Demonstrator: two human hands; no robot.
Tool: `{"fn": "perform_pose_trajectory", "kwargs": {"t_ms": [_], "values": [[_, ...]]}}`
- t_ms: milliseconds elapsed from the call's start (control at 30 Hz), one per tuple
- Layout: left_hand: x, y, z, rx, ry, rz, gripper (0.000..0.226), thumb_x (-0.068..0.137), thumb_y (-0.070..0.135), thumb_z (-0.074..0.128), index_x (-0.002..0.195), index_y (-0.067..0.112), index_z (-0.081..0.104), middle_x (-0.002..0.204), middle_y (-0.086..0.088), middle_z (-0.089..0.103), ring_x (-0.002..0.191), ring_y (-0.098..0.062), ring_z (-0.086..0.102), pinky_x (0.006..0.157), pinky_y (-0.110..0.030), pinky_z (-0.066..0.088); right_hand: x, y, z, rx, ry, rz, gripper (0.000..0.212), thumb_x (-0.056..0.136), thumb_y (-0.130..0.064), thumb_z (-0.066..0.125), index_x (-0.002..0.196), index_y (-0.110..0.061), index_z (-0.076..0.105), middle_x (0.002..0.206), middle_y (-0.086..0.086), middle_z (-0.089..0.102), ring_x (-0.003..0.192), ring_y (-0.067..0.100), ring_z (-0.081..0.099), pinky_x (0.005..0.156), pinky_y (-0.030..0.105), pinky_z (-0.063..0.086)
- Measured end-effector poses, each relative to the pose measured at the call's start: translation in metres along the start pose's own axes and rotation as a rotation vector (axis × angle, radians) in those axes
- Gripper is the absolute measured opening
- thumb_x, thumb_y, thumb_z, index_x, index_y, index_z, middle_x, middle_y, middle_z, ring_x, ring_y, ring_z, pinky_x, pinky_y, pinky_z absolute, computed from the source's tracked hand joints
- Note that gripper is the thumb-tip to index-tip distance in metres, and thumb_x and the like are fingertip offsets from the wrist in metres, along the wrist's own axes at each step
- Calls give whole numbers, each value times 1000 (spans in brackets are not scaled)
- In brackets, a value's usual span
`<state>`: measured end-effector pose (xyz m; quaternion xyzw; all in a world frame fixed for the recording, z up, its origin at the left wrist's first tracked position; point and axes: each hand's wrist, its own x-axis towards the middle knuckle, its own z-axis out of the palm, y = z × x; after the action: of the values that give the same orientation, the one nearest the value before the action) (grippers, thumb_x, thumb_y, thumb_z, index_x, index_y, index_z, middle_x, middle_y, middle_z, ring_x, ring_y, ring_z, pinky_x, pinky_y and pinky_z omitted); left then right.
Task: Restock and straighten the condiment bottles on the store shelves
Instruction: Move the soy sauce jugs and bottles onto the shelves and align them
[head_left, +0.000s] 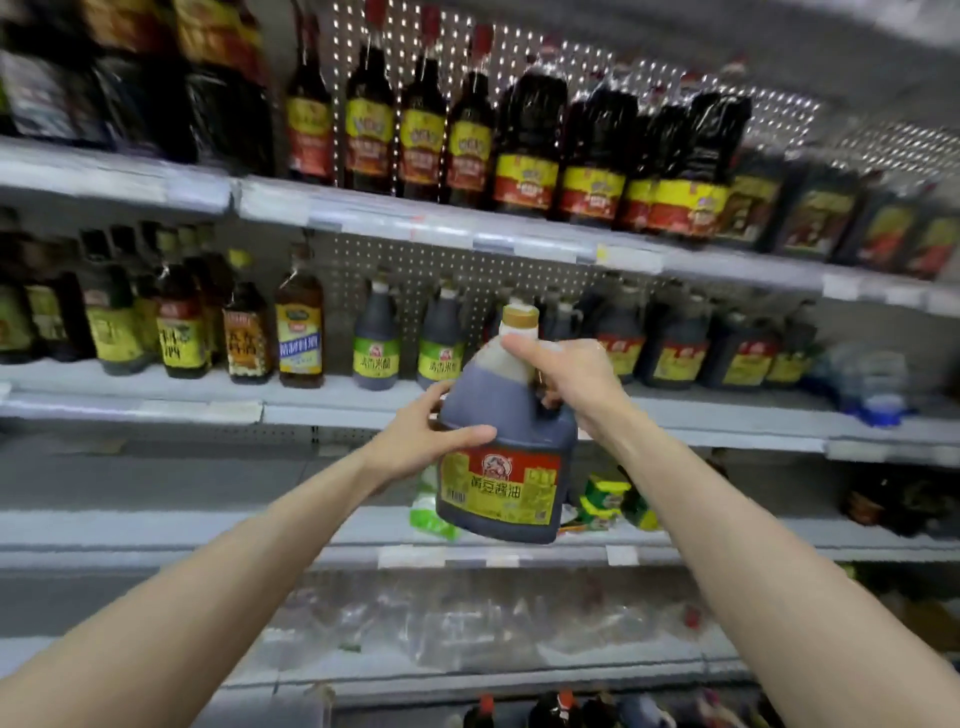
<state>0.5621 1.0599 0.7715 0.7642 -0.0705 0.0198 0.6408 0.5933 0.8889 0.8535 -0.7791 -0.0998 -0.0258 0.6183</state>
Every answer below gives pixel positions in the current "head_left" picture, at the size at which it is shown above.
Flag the person's left hand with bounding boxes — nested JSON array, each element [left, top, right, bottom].
[[364, 382, 500, 489]]

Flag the group of bottles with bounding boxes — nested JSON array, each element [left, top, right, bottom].
[[457, 687, 782, 728]]

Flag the person's right forearm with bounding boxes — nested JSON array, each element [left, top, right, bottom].
[[600, 412, 960, 728]]

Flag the soy sauce bottle red cap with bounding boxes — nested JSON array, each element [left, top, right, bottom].
[[172, 0, 279, 174], [82, 0, 197, 159]]

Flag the white metal store shelving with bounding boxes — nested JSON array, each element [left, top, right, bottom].
[[0, 0, 960, 728]]

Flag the dark jug yellow green label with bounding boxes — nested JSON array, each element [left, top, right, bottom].
[[765, 307, 824, 389]]

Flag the black jug brown gold label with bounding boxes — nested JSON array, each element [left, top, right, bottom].
[[717, 150, 789, 249], [772, 162, 860, 264]]

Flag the person's left forearm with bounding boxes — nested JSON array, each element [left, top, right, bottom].
[[0, 450, 392, 728]]

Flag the pack of clear empty bottles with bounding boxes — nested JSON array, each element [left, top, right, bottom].
[[255, 577, 737, 677]]

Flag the white green bag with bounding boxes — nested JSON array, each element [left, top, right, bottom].
[[408, 487, 459, 542]]

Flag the person's right hand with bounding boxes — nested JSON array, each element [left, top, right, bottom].
[[502, 333, 639, 449]]

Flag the large amber cooking wine jug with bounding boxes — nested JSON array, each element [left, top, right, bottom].
[[274, 244, 327, 389]]

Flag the blue white packages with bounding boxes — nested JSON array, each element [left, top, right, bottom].
[[825, 345, 909, 429]]

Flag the rice vinegar jug green label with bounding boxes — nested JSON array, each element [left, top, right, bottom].
[[415, 282, 467, 387]]

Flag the blue-label oyster sauce bottle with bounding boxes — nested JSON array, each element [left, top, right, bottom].
[[0, 0, 92, 144]]

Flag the dark bottle orange label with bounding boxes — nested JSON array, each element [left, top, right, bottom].
[[222, 250, 276, 384]]

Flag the row of dark red-capped bottles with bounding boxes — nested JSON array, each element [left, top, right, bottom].
[[285, 0, 755, 245]]

